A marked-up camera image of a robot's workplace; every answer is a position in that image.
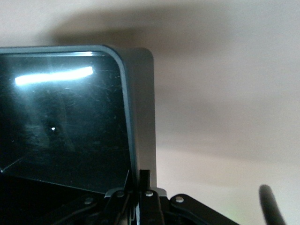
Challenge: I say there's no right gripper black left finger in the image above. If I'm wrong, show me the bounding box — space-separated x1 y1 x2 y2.
56 170 139 225

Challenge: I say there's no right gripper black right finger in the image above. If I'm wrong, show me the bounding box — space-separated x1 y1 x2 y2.
139 169 240 225

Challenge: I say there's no black plastic box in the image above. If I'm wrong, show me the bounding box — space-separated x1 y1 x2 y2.
0 45 158 203

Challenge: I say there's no brown table mat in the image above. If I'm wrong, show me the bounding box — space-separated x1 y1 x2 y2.
0 0 300 225

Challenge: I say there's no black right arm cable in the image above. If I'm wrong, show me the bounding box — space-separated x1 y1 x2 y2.
258 184 288 225

